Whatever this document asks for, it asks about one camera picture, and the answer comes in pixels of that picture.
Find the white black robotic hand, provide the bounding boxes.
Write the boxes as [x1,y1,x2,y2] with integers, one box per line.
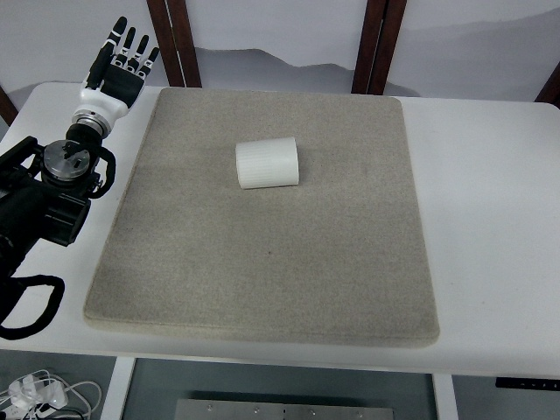
[72,17,159,136]

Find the white cup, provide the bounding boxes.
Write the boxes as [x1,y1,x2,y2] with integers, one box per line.
[235,137,299,189]

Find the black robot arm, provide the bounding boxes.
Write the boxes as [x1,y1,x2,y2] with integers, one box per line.
[1,123,116,278]

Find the beige felt mat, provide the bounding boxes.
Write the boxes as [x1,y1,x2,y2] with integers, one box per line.
[84,87,439,347]

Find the white table leg left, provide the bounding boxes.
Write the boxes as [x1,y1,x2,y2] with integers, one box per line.
[100,357,136,420]

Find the white table leg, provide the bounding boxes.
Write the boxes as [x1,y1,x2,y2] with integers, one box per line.
[100,357,136,420]
[432,374,459,420]

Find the white table leg right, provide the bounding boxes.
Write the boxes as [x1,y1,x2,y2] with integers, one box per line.
[432,374,459,420]

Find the black control panel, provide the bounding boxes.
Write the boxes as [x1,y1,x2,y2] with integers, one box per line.
[495,377,560,391]

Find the left brown wooden post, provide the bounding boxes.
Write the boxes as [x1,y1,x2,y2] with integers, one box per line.
[146,0,202,88]

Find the brown wooden post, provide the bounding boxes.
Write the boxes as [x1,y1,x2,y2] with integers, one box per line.
[146,0,202,88]
[351,0,407,95]

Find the brown post far left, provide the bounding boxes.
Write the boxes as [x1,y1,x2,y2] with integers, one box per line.
[0,87,18,126]

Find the black sleeved cable loop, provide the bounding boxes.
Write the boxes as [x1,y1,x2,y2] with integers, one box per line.
[0,274,67,341]

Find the right brown wooden post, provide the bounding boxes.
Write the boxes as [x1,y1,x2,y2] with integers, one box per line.
[351,0,407,95]

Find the white charger with cables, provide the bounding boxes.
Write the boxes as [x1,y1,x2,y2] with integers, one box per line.
[1,369,103,419]

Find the brown post far right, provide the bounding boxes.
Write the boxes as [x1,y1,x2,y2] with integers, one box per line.
[535,63,560,108]

